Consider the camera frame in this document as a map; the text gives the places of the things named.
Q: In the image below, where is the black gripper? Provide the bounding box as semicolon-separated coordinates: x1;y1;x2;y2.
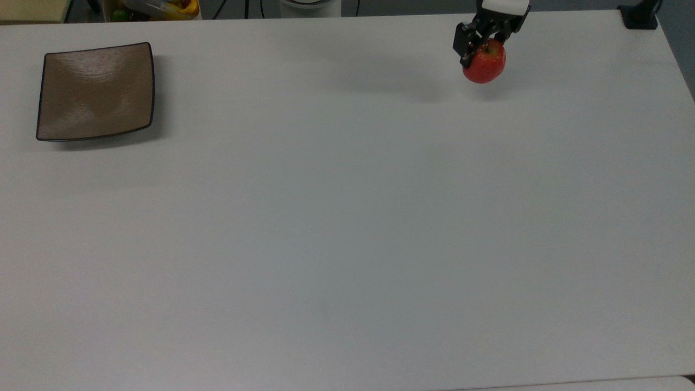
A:
453;1;531;69

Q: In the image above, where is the clear plastic fruit container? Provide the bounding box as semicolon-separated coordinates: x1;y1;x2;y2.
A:
122;0;201;21

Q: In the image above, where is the red apple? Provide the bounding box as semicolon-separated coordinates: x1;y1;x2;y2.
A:
462;38;507;85

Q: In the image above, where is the beige board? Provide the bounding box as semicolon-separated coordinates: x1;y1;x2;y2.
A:
0;0;73;26

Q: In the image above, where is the brown square ceramic plate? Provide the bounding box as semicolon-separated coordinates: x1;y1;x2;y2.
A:
36;42;156;142

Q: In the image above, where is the black table clamp mount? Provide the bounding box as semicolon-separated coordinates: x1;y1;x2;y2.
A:
618;0;663;30

